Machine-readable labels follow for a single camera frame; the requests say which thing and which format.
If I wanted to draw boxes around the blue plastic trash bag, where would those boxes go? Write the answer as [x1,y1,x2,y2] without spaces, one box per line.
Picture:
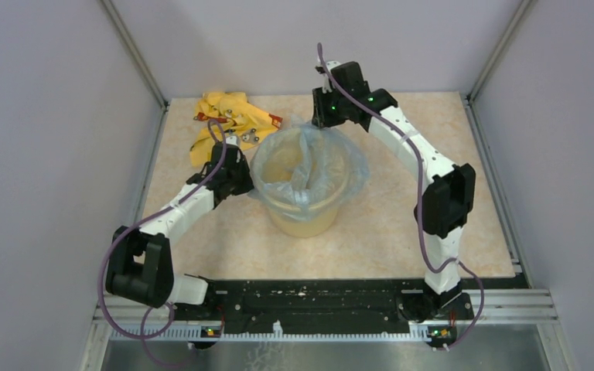
[250,123,370,211]

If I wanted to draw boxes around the yellow plastic trash bin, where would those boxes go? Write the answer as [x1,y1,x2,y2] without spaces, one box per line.
[255,128,352,239]

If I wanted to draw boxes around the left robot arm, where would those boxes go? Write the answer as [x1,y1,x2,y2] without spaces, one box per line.
[103,141,254,320]

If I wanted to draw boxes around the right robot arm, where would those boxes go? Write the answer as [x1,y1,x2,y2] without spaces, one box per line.
[312,61,476,322]

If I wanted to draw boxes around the yellow printed cloth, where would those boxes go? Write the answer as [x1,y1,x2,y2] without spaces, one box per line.
[189,91,283,167]

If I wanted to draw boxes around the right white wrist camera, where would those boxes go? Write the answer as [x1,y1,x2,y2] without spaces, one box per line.
[315,60,341,94]

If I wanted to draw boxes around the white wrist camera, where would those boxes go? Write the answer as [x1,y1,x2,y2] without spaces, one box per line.
[315,60,341,94]
[224,135,241,149]

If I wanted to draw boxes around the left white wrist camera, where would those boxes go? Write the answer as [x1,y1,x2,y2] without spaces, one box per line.
[224,135,241,149]

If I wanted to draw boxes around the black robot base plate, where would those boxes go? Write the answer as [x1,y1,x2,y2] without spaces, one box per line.
[173,277,526,346]

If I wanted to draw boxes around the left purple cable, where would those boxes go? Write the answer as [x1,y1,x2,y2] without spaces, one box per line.
[97,119,229,369]

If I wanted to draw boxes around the white toothed cable strip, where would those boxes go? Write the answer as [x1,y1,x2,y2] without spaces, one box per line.
[110,321,432,343]

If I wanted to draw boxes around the aluminium frame rail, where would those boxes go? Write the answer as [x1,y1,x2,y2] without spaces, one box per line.
[81,279,575,370]

